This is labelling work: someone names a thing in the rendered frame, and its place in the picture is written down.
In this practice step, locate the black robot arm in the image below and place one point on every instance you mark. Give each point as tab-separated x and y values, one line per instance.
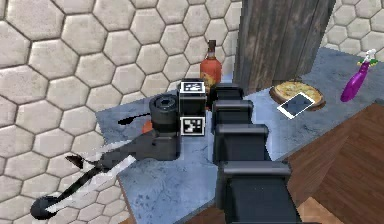
240	143

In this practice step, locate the orange bottle with brown neck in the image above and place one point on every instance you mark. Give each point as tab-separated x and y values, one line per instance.
210	68

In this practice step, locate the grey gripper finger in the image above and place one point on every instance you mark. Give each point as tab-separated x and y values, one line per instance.
76	185
75	160

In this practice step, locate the white-framed mobile phone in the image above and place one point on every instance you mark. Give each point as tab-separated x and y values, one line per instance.
296	105

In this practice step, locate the purple spray bottle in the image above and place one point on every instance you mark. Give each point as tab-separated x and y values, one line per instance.
355	81

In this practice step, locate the dark wooden cupboard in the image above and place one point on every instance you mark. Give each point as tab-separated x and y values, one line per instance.
276	40

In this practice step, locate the brown round plate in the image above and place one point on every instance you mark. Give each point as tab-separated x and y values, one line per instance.
275	96

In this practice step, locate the wooden counter with blue-grey top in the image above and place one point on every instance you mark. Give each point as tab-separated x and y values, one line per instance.
333	160

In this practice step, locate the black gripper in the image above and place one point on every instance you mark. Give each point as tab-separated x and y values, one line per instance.
164	113

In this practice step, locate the yellow flat bread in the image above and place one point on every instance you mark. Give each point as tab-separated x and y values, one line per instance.
293	89

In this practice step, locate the orange-red round fruit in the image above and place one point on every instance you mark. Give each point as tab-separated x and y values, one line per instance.
147	127

